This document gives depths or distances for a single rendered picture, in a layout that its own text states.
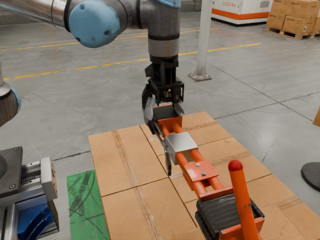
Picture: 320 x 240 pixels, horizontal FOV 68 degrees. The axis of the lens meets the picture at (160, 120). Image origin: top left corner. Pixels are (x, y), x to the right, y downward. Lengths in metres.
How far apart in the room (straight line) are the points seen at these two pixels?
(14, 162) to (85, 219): 1.15
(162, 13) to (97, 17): 0.17
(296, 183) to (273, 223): 1.80
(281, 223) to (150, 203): 0.79
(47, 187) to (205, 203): 0.59
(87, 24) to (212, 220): 0.39
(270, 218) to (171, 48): 0.47
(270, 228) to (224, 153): 1.05
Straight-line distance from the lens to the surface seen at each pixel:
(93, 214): 2.01
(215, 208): 0.47
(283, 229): 0.67
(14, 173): 0.90
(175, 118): 0.67
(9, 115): 0.91
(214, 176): 0.53
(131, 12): 0.55
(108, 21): 0.43
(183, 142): 0.60
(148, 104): 0.66
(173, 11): 0.55
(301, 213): 1.47
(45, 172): 0.92
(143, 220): 1.26
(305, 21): 7.46
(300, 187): 2.44
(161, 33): 0.55
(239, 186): 0.40
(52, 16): 0.49
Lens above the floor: 1.59
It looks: 33 degrees down
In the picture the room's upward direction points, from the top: straight up
